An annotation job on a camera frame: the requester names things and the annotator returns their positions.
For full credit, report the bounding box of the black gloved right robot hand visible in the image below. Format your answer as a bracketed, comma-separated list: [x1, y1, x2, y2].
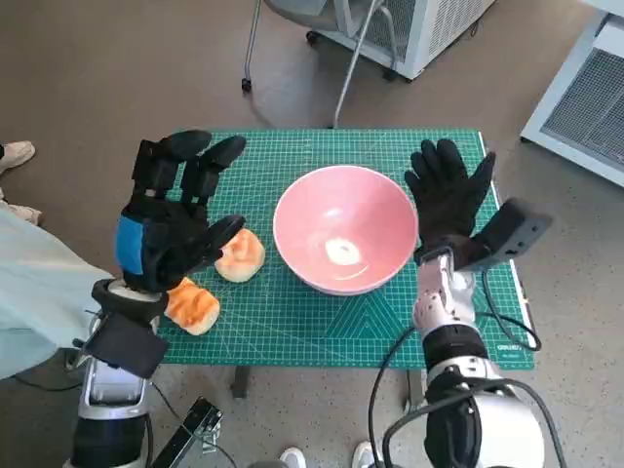
[404, 138, 497, 254]

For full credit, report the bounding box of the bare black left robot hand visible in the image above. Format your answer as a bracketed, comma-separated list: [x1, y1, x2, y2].
[112, 129, 248, 293]

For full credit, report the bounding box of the long striped toy bread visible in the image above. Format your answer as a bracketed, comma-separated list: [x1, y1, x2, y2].
[163, 276, 220, 336]

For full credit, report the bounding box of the round toy bread bun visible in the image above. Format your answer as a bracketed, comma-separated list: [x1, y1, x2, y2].
[214, 228, 267, 283]

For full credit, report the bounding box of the pink bowl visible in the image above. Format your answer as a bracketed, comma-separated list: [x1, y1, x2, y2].
[272, 164, 420, 297]

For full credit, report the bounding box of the green cutting mat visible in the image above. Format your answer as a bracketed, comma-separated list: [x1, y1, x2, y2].
[155, 128, 536, 371]

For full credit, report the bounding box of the white mesh cabinet on casters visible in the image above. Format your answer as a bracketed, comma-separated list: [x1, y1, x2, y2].
[305, 0, 496, 82]

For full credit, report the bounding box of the white cabinet with grey grille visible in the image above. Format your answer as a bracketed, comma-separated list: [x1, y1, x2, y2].
[519, 9, 624, 187]

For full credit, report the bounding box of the dark table leg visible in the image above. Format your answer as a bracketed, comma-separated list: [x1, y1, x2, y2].
[404, 369, 424, 409]
[230, 368, 251, 400]

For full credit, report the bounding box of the black metal stand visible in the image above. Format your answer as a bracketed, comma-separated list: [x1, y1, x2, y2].
[150, 397, 225, 468]

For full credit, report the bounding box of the grey chair with metal legs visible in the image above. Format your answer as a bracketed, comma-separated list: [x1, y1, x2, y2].
[240, 0, 397, 131]

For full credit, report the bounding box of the white shoe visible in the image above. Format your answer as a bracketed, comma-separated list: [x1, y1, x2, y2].
[353, 441, 376, 468]
[281, 446, 308, 468]

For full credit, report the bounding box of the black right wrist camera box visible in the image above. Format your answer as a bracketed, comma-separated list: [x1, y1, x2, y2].
[457, 197, 556, 273]

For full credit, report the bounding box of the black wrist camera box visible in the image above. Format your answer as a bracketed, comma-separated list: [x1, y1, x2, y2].
[82, 311, 171, 379]
[457, 197, 556, 273]

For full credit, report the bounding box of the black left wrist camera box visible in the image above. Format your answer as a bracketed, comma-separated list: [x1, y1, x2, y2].
[82, 311, 171, 379]

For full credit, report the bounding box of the short black camera cable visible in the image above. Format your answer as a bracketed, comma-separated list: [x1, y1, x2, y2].
[480, 270, 543, 352]

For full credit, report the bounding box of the thin black floor cable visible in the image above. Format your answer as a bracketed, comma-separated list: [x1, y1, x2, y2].
[0, 370, 184, 423]

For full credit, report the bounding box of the long black robot cable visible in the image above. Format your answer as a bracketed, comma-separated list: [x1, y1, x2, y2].
[368, 326, 420, 468]

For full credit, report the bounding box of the looped black robot cable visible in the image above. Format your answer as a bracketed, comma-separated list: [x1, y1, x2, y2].
[381, 379, 569, 468]

